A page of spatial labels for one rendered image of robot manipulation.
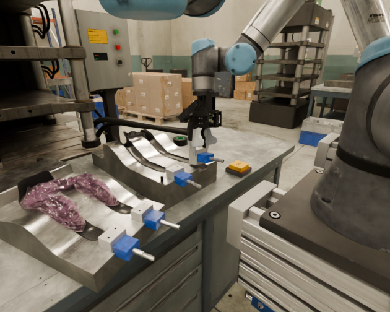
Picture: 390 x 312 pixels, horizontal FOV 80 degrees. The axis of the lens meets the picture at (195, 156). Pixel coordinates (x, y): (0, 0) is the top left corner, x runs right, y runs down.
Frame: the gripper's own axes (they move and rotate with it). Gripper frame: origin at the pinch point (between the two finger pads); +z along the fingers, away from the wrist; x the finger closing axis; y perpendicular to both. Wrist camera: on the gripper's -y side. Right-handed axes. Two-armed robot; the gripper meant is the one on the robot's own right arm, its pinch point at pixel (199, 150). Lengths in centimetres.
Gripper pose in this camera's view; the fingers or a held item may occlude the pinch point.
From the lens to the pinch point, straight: 81.4
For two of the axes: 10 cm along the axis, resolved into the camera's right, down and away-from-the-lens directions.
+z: 0.1, 9.8, 2.1
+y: 7.3, 1.3, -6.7
